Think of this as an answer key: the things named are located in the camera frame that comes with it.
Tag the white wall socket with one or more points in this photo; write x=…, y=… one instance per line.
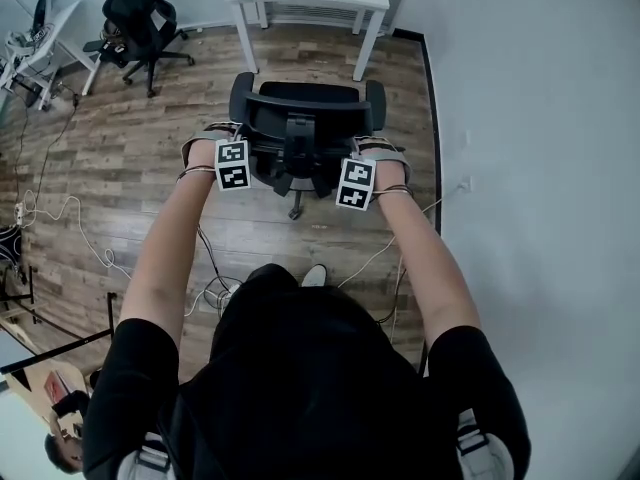
x=465, y=186

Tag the person's black clothing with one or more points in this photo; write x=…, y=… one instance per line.
x=310, y=393

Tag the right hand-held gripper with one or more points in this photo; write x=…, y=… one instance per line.
x=356, y=183

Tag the person's right forearm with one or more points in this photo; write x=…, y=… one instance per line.
x=425, y=258

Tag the white power strip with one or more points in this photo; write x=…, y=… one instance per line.
x=20, y=213

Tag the person's left forearm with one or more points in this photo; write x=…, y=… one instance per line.
x=165, y=248

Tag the black office chair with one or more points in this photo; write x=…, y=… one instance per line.
x=300, y=138

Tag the wooden table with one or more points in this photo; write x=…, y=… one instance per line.
x=35, y=385

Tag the black mesh swivel chair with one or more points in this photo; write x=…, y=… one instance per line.
x=135, y=18

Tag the black metal stand frame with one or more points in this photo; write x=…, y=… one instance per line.
x=60, y=348

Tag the red book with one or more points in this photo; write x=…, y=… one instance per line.
x=54, y=385

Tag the black round object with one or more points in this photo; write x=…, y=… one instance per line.
x=9, y=248

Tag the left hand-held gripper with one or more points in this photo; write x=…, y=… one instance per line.
x=232, y=165

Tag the person's right white shoe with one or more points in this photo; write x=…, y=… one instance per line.
x=315, y=275

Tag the white side table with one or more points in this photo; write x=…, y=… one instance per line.
x=62, y=18

